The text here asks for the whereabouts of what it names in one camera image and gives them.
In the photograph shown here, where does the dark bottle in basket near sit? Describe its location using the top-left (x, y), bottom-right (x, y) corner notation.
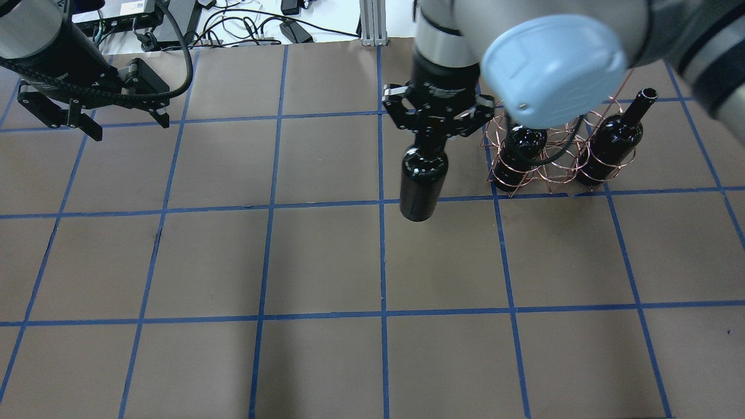
top-left (575, 87), bottom-right (659, 188)

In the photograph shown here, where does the dark bottle in basket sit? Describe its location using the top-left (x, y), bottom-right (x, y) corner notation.
top-left (575, 87), bottom-right (659, 188)
top-left (494, 123), bottom-right (548, 193)

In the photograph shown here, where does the aluminium frame post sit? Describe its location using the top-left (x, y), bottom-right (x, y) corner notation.
top-left (359, 0), bottom-right (389, 46)

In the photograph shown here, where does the black power brick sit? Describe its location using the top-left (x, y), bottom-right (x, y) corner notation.
top-left (154, 1), bottom-right (201, 49)

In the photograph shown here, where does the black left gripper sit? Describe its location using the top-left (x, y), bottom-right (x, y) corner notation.
top-left (2, 23), bottom-right (171, 141)

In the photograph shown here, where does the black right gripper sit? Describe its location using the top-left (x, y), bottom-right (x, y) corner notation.
top-left (382, 55), bottom-right (495, 149)

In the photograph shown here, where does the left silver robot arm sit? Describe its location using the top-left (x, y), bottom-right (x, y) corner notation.
top-left (1, 1), bottom-right (173, 141)

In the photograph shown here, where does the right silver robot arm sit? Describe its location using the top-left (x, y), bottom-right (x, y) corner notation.
top-left (381, 1), bottom-right (743, 140)

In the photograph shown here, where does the dark bottle in basket far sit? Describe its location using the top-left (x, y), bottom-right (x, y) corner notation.
top-left (494, 123), bottom-right (548, 193)

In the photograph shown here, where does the copper wire wine basket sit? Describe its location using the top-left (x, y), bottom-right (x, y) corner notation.
top-left (481, 96), bottom-right (636, 198)

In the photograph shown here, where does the dark wine bottle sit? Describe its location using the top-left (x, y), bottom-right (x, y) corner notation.
top-left (399, 141), bottom-right (449, 222)

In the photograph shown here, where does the black power adapter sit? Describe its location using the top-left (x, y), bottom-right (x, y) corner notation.
top-left (279, 20), bottom-right (314, 44)

